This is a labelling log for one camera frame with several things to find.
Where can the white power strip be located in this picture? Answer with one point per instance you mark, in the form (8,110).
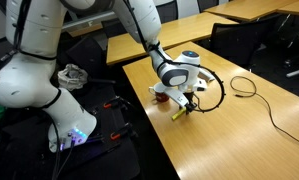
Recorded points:
(297,72)

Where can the crumpled grey cloth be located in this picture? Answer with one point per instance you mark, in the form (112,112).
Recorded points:
(72,77)

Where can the large black office chair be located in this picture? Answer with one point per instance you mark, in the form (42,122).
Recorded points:
(237,41)

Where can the brown mug white inside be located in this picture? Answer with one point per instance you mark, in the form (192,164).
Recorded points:
(160,94)

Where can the yellow marker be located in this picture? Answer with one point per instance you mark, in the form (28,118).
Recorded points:
(178,114)

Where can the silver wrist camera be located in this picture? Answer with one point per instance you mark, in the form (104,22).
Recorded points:
(176,96)

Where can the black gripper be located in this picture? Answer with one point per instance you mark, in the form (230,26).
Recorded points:
(188,95)

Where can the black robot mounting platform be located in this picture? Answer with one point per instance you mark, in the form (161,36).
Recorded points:
(115,156)

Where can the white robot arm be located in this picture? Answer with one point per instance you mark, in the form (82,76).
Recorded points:
(29,83)

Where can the wooden table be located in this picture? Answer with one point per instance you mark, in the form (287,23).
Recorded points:
(297,8)
(249,8)
(179,31)

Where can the orange black clamp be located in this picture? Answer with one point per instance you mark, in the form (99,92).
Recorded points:
(109,104)
(119,132)

